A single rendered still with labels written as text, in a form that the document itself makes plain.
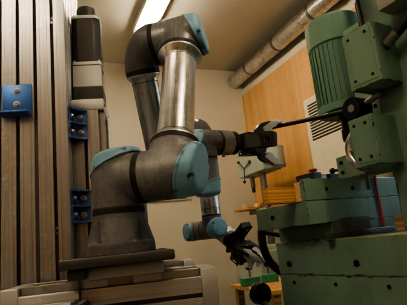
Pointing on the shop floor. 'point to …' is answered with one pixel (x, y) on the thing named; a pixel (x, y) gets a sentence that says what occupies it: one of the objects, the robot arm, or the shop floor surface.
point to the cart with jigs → (271, 279)
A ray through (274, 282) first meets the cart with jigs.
